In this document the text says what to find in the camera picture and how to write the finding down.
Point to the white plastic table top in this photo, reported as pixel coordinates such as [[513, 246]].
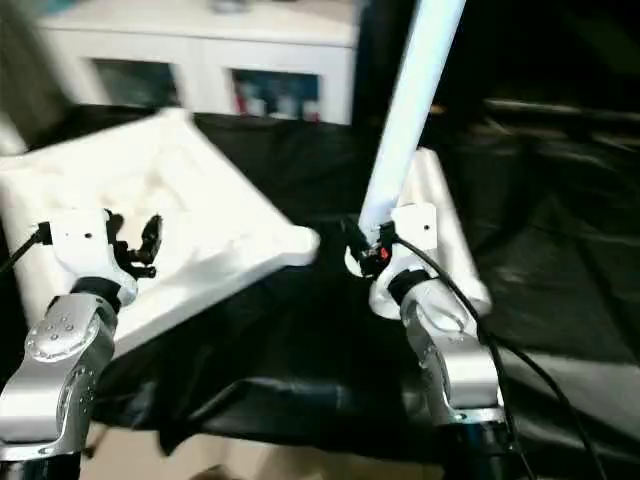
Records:
[[170, 210]]

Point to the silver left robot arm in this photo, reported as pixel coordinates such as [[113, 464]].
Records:
[[60, 370]]

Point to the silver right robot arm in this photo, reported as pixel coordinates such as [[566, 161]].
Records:
[[450, 350]]

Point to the black mat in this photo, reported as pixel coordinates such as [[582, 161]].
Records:
[[330, 350]]

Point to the red bottle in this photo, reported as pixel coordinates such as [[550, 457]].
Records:
[[240, 100]]

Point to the white cabinet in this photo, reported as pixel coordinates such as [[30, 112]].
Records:
[[200, 45]]

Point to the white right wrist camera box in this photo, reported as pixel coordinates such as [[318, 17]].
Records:
[[410, 235]]

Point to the silver metal rail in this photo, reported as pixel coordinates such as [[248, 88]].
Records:
[[570, 110]]

